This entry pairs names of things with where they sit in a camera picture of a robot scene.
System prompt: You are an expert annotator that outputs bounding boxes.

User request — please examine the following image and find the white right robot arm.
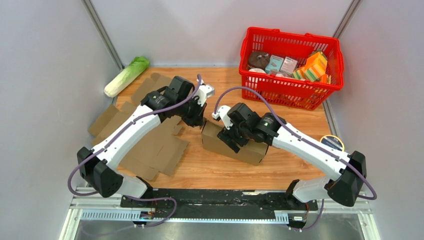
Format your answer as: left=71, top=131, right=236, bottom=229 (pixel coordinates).
left=212, top=102, right=367, bottom=210

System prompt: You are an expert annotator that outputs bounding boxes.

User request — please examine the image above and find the orange yellow striped box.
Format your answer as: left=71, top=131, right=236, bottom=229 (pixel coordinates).
left=291, top=49, right=331, bottom=84

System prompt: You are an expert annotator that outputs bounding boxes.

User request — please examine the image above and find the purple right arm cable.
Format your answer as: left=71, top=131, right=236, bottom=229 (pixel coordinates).
left=213, top=86, right=379, bottom=232

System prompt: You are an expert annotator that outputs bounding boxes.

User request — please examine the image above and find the brown cardboard box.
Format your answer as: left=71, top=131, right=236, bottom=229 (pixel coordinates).
left=201, top=120, right=269, bottom=166

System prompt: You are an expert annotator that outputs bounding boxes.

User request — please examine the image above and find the teal packet box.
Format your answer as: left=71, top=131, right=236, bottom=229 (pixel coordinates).
left=264, top=55, right=285, bottom=74

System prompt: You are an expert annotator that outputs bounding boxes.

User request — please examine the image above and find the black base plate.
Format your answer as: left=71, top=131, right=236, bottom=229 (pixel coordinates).
left=120, top=188, right=318, bottom=220

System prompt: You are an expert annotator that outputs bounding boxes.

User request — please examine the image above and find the brown round container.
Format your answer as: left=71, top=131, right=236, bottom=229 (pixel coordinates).
left=247, top=51, right=271, bottom=70

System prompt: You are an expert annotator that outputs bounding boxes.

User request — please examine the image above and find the yellow blue tape roll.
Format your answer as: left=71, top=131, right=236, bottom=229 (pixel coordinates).
left=320, top=134, right=345, bottom=152

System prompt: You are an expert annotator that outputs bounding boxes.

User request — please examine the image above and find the pink white packet box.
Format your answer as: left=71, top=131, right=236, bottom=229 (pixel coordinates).
left=279, top=56, right=298, bottom=77

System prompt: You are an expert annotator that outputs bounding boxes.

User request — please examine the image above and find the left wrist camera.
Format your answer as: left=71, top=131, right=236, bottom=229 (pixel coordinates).
left=192, top=84, right=215, bottom=107

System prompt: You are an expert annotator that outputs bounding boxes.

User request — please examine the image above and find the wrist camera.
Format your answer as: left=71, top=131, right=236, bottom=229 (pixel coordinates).
left=212, top=105, right=233, bottom=130
left=192, top=84, right=215, bottom=107

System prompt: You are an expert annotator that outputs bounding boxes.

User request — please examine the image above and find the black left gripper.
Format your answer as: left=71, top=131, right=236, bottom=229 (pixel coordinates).
left=175, top=95, right=208, bottom=128

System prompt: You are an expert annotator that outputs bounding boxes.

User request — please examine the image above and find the cardboard sheet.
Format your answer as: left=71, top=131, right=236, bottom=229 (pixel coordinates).
left=87, top=73, right=189, bottom=181

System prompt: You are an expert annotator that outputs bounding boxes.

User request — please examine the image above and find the red plastic basket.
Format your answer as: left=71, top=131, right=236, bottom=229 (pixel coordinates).
left=239, top=27, right=344, bottom=110

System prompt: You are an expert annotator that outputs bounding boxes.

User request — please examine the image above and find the aluminium frame rail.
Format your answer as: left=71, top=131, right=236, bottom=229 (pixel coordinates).
left=60, top=187, right=380, bottom=240

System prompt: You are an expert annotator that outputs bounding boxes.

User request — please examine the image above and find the napa cabbage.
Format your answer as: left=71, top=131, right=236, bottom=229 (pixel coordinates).
left=103, top=56, right=150, bottom=98

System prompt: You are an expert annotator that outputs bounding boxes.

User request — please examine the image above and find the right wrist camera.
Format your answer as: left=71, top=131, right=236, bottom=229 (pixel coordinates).
left=212, top=105, right=233, bottom=130

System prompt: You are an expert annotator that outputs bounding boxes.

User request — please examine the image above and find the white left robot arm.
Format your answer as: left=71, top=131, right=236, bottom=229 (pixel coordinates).
left=69, top=75, right=215, bottom=208

